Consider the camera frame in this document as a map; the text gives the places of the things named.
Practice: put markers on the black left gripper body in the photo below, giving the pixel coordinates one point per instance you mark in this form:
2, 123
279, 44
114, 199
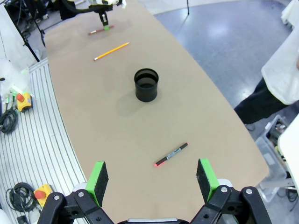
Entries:
102, 16

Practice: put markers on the black tripod stand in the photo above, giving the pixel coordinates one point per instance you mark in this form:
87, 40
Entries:
31, 50

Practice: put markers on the grey slotted aluminium platform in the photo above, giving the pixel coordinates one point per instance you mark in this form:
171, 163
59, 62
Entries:
35, 151

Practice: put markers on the yellow emergency stop button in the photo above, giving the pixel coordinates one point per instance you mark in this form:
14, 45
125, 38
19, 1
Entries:
24, 102
45, 193

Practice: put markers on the yellow pencil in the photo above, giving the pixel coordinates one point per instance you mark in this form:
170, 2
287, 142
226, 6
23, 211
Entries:
111, 51

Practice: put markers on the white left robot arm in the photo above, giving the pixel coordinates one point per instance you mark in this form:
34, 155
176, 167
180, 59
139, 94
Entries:
107, 2

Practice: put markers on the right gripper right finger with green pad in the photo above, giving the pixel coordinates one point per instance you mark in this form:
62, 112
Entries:
208, 182

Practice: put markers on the clear plastic storage bin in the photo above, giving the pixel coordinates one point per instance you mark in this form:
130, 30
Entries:
266, 149

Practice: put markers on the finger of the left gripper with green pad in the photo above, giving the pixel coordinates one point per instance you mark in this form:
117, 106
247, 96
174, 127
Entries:
105, 25

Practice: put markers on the person in white T-shirt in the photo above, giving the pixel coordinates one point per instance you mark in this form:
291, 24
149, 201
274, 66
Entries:
280, 70

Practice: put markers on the black mesh pen holder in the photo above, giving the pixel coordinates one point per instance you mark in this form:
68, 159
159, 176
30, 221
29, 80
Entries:
146, 92

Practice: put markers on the black marker with red cap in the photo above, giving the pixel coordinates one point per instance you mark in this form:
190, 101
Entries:
171, 154

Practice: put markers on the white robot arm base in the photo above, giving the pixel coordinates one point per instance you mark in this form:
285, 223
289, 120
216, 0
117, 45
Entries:
11, 74

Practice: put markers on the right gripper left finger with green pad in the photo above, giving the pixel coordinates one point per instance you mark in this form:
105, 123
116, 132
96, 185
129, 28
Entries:
97, 184

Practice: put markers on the thin black stand pole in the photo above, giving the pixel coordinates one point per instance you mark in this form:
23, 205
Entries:
188, 7

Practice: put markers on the white table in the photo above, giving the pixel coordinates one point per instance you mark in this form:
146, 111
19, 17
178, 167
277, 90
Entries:
289, 151

